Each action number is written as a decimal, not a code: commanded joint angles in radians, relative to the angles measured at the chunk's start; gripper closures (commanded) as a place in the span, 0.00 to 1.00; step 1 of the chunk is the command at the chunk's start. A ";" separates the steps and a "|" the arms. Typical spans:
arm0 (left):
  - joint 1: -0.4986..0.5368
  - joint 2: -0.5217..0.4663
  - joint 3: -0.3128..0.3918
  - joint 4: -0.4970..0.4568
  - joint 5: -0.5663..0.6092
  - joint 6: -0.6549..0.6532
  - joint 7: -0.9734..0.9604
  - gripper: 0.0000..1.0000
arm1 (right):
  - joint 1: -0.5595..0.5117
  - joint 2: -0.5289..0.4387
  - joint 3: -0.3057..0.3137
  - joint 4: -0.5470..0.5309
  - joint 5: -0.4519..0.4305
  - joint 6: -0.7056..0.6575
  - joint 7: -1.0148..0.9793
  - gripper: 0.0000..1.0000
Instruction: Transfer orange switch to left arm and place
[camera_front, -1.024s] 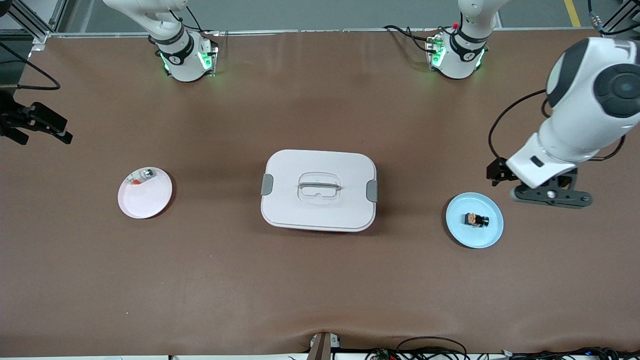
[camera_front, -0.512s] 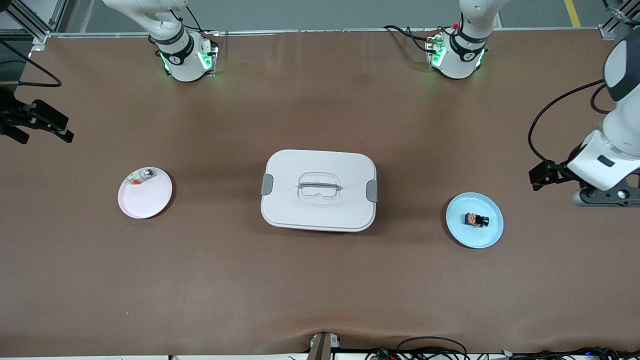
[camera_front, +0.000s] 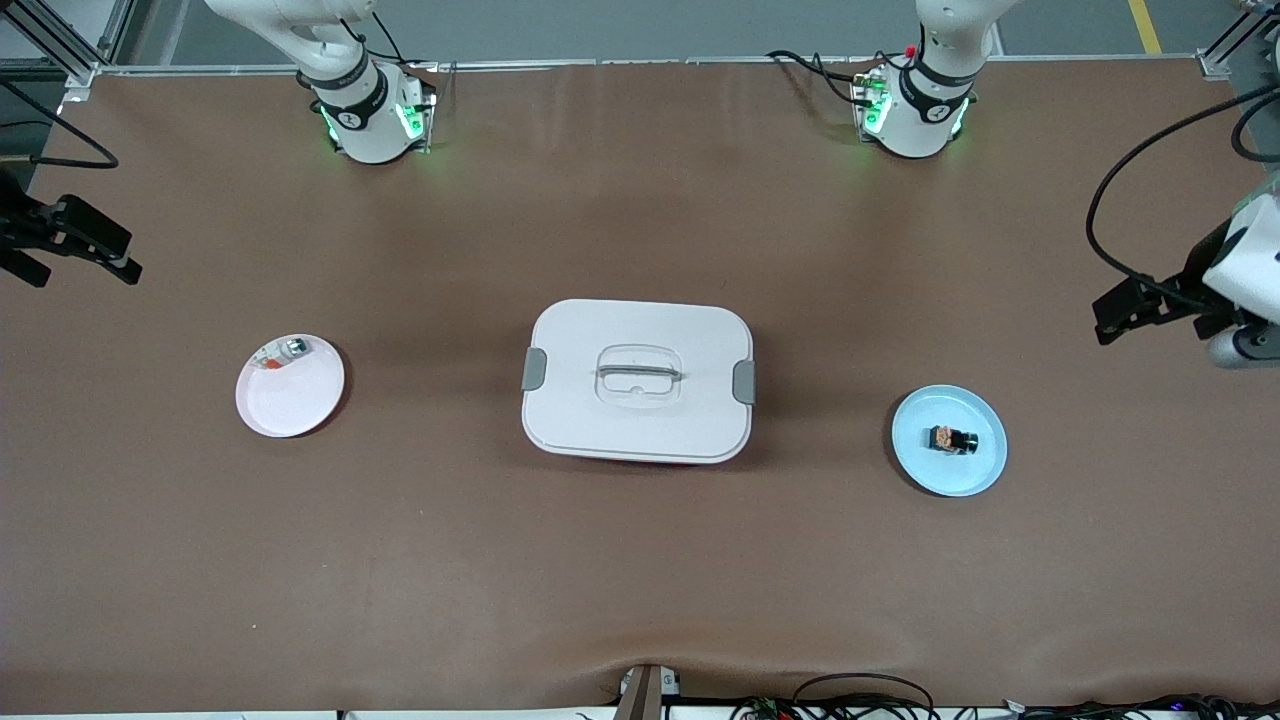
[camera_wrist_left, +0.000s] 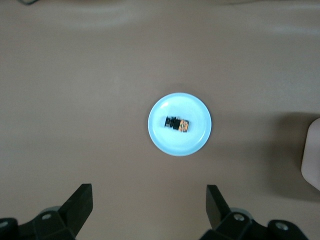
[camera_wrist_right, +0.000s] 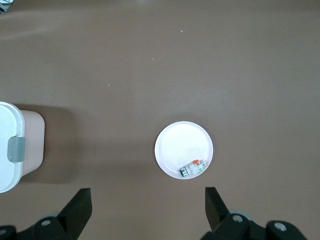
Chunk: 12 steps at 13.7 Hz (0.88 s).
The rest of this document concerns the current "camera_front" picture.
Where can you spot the silver aluminium frame profile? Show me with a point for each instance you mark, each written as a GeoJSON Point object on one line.
{"type": "Point", "coordinates": [80, 78]}
{"type": "Point", "coordinates": [1215, 65]}

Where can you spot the pink plate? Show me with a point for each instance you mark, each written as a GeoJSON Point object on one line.
{"type": "Point", "coordinates": [290, 400]}

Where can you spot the light blue plate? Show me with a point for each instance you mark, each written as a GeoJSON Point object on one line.
{"type": "Point", "coordinates": [920, 475]}

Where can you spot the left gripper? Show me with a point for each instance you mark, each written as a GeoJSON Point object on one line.
{"type": "Point", "coordinates": [1193, 274]}

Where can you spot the white lidded box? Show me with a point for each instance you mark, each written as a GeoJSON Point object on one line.
{"type": "Point", "coordinates": [640, 420]}

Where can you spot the white and red switch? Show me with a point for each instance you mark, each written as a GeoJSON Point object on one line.
{"type": "Point", "coordinates": [293, 348]}

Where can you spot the brown table mat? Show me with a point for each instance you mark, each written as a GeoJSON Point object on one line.
{"type": "Point", "coordinates": [640, 580]}

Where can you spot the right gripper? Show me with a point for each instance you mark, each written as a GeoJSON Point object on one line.
{"type": "Point", "coordinates": [18, 229]}

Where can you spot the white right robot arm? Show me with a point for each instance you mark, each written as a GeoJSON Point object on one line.
{"type": "Point", "coordinates": [365, 120]}

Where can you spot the brown bracket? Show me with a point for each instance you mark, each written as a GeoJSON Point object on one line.
{"type": "Point", "coordinates": [640, 700]}

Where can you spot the silver aluminium table rail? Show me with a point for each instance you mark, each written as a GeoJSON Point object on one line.
{"type": "Point", "coordinates": [650, 62]}

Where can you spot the orange and black switch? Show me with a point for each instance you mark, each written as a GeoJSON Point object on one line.
{"type": "Point", "coordinates": [965, 440]}

